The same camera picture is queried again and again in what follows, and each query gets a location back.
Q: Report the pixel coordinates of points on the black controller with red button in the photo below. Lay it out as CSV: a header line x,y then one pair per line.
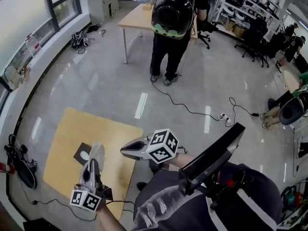
x,y
226,189

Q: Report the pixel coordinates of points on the person's right forearm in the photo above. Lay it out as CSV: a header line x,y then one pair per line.
x,y
180,160

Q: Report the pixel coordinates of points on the black office chair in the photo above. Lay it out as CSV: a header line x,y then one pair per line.
x,y
204,28
255,42

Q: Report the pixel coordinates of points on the black shell chair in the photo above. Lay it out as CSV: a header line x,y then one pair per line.
x,y
291,112

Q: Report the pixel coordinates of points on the light wooden desk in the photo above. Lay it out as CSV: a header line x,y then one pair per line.
x,y
137,18

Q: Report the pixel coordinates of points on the white bag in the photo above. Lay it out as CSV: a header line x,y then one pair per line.
x,y
12,77

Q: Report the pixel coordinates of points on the black framed window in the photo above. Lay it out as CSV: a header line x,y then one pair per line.
x,y
65,11

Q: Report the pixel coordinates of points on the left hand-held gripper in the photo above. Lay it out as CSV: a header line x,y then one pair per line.
x,y
85,200

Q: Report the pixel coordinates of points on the person's dark printed shirt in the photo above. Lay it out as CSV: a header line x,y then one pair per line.
x,y
173,213

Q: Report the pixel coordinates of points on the person's left forearm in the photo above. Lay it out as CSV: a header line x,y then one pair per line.
x,y
108,220

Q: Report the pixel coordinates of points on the black flat panel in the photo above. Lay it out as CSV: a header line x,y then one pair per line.
x,y
211,153

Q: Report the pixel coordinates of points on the round wooden table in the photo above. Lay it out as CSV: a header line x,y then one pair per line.
x,y
291,80

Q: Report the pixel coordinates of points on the person's black shoe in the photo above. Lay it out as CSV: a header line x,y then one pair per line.
x,y
142,186

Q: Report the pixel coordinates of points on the square wooden pedestal table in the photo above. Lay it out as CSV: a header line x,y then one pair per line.
x,y
79,126

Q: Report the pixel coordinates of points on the white lockers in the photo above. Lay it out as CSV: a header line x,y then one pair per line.
x,y
103,1

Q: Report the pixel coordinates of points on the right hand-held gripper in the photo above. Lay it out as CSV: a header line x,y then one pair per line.
x,y
162,145

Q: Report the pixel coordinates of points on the black box case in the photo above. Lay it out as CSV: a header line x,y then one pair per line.
x,y
41,225

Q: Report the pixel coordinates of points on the white power strip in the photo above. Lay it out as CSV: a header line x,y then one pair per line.
x,y
225,118

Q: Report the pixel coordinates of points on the white shelving rack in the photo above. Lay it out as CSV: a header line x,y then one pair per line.
x,y
243,8

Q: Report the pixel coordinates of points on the clear water jug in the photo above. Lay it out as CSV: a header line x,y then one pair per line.
x,y
33,46

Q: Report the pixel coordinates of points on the black tissue box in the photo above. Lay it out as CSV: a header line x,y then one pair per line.
x,y
77,156

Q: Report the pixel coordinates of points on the red fire extinguisher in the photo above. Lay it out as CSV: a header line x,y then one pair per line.
x,y
6,168

